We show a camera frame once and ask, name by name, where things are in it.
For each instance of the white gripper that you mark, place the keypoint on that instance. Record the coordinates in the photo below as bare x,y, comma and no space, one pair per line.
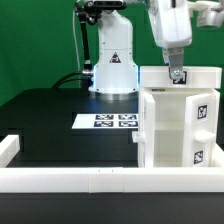
171,28

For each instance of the small white tagged box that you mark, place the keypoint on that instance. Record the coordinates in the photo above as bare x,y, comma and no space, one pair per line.
193,77

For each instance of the white cabinet body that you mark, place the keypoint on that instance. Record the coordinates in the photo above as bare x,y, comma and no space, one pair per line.
170,104

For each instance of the white cabinet door panel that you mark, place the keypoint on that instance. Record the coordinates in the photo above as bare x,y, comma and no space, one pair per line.
145,135
199,134

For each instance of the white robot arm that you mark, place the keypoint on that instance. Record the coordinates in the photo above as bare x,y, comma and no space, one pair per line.
116,72

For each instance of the white U-shaped fence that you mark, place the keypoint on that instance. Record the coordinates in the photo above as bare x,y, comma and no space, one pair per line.
104,180

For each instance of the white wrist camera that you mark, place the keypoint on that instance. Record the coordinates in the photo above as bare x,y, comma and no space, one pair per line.
210,13

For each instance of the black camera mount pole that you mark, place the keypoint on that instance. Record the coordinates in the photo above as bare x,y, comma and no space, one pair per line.
87,14

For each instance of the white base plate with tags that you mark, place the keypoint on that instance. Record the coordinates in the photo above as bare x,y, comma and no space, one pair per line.
105,121

